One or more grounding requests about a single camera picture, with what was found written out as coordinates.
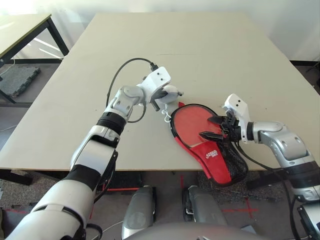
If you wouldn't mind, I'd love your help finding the red ping-pong paddle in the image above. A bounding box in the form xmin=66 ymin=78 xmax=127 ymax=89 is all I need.
xmin=173 ymin=106 xmax=226 ymax=148

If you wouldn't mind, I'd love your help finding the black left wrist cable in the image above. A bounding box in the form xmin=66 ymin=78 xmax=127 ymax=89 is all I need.
xmin=106 ymin=57 xmax=160 ymax=123

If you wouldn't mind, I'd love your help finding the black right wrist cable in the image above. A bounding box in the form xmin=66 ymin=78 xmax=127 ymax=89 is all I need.
xmin=233 ymin=141 xmax=301 ymax=240

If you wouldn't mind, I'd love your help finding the grey robot right leg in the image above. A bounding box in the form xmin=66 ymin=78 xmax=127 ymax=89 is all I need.
xmin=183 ymin=185 xmax=228 ymax=226

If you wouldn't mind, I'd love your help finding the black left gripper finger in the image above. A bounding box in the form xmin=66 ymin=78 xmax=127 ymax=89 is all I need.
xmin=149 ymin=96 xmax=161 ymax=112
xmin=159 ymin=90 xmax=185 ymax=98

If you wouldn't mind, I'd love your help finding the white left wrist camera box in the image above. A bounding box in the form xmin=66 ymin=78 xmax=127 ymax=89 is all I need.
xmin=136 ymin=66 xmax=172 ymax=106

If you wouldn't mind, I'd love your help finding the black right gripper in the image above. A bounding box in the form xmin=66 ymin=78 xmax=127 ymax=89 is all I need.
xmin=199 ymin=113 xmax=242 ymax=142

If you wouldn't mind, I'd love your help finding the red black paddle case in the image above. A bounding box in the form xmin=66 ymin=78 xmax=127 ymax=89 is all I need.
xmin=169 ymin=101 xmax=250 ymax=188

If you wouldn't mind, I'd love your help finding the white zipper charm cord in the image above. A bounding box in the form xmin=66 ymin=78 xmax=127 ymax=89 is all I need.
xmin=161 ymin=103 xmax=171 ymax=123

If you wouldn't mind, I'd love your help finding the grey robot left leg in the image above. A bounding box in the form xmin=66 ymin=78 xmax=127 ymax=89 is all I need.
xmin=121 ymin=185 xmax=158 ymax=240

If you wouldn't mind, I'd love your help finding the grey robot leg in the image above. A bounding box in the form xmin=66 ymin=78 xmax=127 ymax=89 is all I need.
xmin=121 ymin=185 xmax=158 ymax=240
xmin=183 ymin=185 xmax=228 ymax=226

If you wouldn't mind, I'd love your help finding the grey robot torso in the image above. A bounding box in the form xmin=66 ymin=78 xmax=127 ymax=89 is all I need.
xmin=119 ymin=221 xmax=261 ymax=240

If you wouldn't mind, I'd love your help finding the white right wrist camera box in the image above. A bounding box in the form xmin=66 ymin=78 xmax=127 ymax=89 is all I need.
xmin=223 ymin=93 xmax=251 ymax=143

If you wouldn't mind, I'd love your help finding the speckled dark floor mat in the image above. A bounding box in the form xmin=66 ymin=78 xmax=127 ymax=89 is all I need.
xmin=0 ymin=172 xmax=68 ymax=208
xmin=197 ymin=171 xmax=286 ymax=201

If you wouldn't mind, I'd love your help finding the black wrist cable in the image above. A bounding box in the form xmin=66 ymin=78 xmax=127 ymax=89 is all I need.
xmin=233 ymin=141 xmax=301 ymax=240
xmin=106 ymin=57 xmax=160 ymax=123

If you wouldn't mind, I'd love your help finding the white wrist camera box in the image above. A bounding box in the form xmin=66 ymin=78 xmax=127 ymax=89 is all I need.
xmin=223 ymin=93 xmax=251 ymax=143
xmin=136 ymin=66 xmax=172 ymax=106

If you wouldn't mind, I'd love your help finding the black table leg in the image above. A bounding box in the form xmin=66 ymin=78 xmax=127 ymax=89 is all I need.
xmin=0 ymin=169 xmax=68 ymax=187
xmin=246 ymin=169 xmax=288 ymax=190

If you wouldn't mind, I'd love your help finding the dark grey foam mat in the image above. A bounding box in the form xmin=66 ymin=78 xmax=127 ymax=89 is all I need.
xmin=0 ymin=66 xmax=42 ymax=98

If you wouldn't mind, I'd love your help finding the grey plush zipper charm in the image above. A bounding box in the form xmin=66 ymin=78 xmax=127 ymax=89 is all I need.
xmin=157 ymin=84 xmax=180 ymax=105

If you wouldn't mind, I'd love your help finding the beige side table black frame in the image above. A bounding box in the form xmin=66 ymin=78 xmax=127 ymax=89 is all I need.
xmin=0 ymin=13 xmax=70 ymax=105

